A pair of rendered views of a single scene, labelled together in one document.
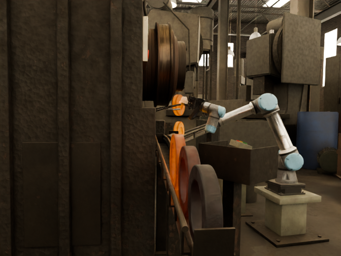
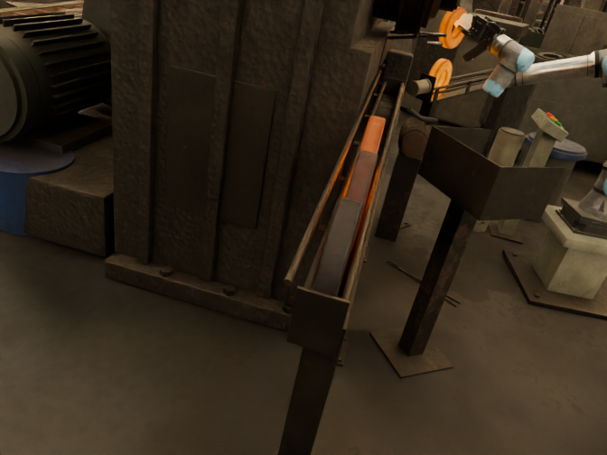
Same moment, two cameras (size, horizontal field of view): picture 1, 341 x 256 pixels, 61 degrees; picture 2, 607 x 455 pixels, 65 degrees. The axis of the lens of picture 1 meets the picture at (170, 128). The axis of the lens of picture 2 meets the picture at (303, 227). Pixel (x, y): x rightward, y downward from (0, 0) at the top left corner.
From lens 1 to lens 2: 0.25 m
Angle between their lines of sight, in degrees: 29
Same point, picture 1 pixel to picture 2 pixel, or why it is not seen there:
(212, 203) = (331, 264)
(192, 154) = (361, 171)
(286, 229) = (560, 283)
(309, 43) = not seen: outside the picture
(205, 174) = (338, 223)
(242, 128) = (587, 84)
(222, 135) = (540, 89)
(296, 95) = not seen: outside the picture
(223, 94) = not seen: outside the picture
